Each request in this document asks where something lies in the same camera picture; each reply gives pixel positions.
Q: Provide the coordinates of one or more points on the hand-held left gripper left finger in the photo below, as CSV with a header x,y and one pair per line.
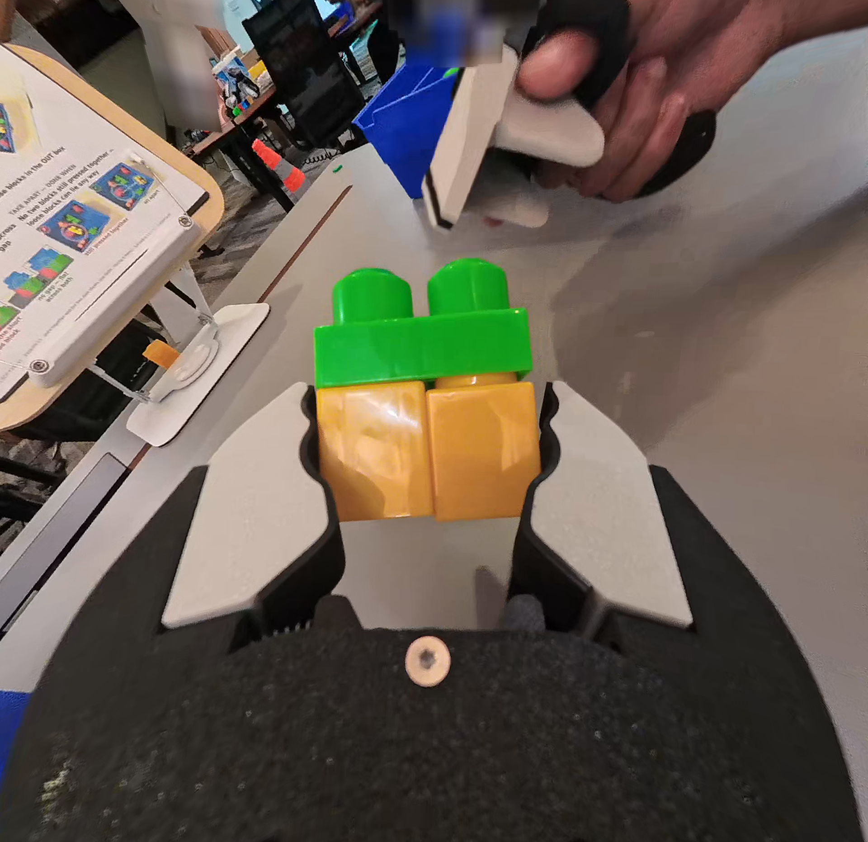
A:
x,y
251,517

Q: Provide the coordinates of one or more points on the green double toy block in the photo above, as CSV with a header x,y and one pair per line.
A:
x,y
421,343

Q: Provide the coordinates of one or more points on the printed instruction sheet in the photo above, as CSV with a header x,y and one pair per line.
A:
x,y
82,205

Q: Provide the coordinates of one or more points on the orange traffic cone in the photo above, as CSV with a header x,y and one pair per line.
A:
x,y
278,167

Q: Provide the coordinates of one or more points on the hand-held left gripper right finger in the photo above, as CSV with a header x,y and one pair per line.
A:
x,y
610,517

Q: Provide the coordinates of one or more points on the small orange cube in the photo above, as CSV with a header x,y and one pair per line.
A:
x,y
160,354

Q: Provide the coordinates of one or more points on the blue plastic bin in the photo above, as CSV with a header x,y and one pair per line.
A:
x,y
407,130

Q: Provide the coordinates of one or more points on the black office chair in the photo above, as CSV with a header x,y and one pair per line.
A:
x,y
312,69

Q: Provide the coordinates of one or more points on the person's right hand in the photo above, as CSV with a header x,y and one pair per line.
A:
x,y
705,42

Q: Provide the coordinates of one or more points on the wooden clipboard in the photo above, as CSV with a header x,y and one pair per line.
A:
x,y
204,191

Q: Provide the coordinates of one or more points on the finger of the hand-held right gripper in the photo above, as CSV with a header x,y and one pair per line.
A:
x,y
475,123
556,134

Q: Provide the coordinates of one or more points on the yellow toy block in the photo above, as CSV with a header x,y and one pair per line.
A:
x,y
373,449
486,449

